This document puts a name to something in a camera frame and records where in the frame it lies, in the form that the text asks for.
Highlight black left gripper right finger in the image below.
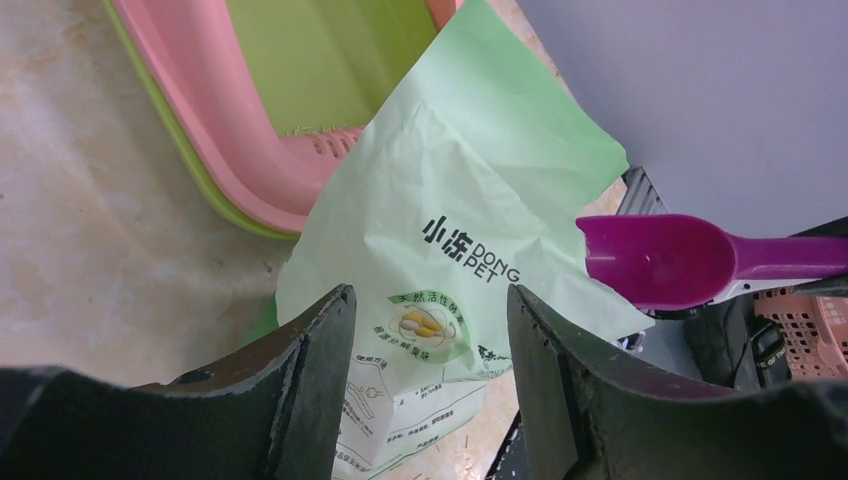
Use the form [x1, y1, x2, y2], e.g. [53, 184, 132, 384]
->
[507, 285, 847, 479]

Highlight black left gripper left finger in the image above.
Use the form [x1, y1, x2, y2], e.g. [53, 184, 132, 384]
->
[1, 285, 357, 479]

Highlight magenta plastic litter scoop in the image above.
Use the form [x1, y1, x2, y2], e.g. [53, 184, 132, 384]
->
[576, 214, 847, 311]

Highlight green cat litter bag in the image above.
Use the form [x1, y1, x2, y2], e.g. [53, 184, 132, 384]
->
[275, 1, 652, 479]

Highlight pink green litter box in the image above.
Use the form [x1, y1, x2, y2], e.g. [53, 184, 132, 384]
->
[105, 1, 459, 239]

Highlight pink perforated basket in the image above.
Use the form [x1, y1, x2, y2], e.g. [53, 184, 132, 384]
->
[754, 288, 847, 380]

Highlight aluminium frame rail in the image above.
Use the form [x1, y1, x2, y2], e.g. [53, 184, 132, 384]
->
[617, 167, 668, 215]

